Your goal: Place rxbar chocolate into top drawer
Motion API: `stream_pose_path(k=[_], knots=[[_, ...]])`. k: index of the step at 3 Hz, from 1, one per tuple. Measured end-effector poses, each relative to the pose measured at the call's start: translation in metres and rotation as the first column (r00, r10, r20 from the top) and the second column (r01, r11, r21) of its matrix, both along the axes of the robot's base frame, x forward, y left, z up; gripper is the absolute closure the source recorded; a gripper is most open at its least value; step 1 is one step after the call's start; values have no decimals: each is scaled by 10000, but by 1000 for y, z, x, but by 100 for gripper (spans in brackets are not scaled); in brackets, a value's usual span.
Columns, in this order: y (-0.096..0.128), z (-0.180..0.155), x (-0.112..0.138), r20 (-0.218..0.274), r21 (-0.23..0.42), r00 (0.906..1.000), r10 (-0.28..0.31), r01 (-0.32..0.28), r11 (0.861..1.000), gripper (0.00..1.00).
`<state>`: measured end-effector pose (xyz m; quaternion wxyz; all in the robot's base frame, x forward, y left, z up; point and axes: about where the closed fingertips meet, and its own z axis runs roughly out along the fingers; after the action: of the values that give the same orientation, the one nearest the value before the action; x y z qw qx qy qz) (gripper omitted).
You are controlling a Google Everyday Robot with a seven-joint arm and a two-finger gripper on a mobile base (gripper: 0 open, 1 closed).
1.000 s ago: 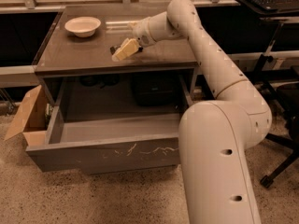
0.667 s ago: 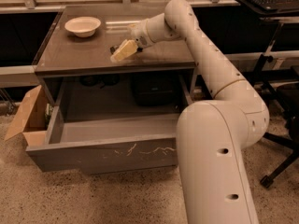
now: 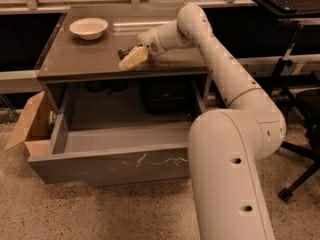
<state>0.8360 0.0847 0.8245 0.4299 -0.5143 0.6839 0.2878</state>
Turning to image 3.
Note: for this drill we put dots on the open cardboard box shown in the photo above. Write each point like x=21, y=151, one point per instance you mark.
x=32, y=128

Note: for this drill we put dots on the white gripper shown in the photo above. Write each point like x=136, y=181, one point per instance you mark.
x=149, y=43

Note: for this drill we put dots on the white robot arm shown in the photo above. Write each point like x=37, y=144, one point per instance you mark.
x=223, y=144

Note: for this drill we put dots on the white paper bowl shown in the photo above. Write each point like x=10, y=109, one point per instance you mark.
x=89, y=28

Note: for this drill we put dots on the dark rxbar chocolate wrapper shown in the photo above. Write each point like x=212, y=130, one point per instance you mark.
x=126, y=52

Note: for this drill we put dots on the grey cabinet with glossy top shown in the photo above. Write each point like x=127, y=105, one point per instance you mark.
x=72, y=59

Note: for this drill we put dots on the open grey top drawer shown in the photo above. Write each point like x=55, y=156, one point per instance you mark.
x=109, y=139

